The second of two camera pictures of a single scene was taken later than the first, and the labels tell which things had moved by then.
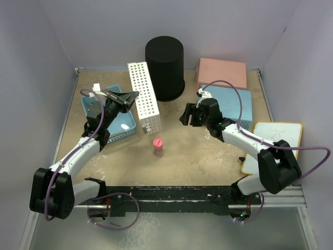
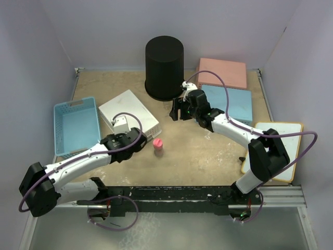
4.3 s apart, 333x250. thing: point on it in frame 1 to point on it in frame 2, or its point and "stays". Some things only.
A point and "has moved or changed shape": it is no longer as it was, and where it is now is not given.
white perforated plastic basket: x=145 y=100 has moved or changed shape
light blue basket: x=123 y=124 to x=76 y=126
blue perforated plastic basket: x=229 y=102 stays
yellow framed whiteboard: x=273 y=132 stays
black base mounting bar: x=171 y=198 stays
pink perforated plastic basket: x=209 y=70 stays
